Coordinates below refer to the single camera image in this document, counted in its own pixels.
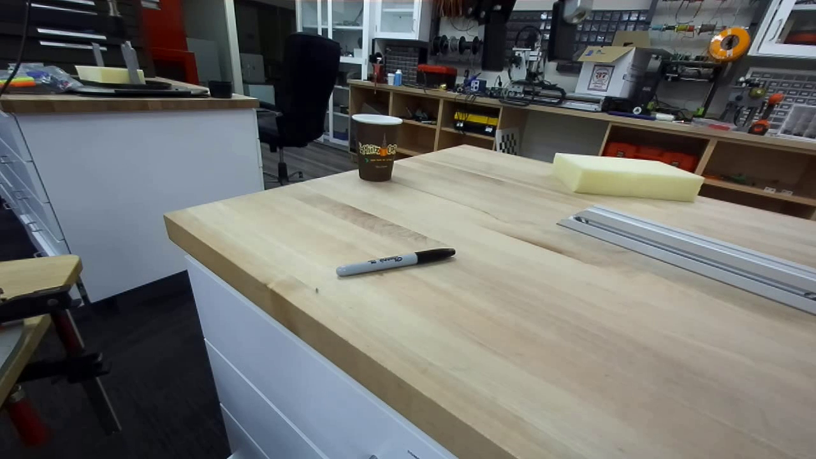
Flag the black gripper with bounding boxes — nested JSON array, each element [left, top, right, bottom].
[[479, 0, 518, 75]]

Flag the brown paper coffee cup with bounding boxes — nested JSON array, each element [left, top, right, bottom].
[[349, 113, 405, 183]]

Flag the grey marker with black cap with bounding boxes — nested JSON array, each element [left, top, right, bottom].
[[335, 245, 460, 280]]

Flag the yellow black tool case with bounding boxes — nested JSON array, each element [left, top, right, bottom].
[[452, 108, 503, 140]]

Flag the open cardboard box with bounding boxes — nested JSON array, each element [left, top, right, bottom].
[[574, 43, 656, 101]]

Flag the long wooden shelf unit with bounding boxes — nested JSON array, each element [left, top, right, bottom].
[[345, 80, 816, 221]]

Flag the pale yellow foam block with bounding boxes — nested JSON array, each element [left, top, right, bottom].
[[550, 151, 706, 203]]

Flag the red storage bins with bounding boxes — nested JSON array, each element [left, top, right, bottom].
[[601, 137, 706, 174]]

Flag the black office chair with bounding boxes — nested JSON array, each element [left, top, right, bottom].
[[256, 31, 345, 185]]

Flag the orange tape roll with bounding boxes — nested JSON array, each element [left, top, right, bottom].
[[706, 22, 754, 63]]

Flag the white glass door cabinet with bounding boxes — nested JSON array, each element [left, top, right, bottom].
[[749, 0, 816, 60]]

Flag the red tool cabinet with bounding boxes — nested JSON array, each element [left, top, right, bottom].
[[138, 0, 205, 83]]

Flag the yellow pad on workbench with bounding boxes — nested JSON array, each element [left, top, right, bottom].
[[71, 63, 147, 90]]

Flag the white workbench with wooden top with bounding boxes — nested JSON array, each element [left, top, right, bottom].
[[0, 77, 268, 305]]

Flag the white drawer cabinet under table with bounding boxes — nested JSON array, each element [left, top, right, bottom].
[[182, 253, 457, 459]]

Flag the orange cordless drill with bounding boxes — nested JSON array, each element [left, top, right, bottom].
[[744, 90, 787, 137]]

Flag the silver aluminium extrusion rail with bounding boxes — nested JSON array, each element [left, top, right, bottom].
[[555, 203, 816, 318]]

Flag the red handled clamp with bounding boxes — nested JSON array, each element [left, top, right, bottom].
[[3, 389, 57, 452]]

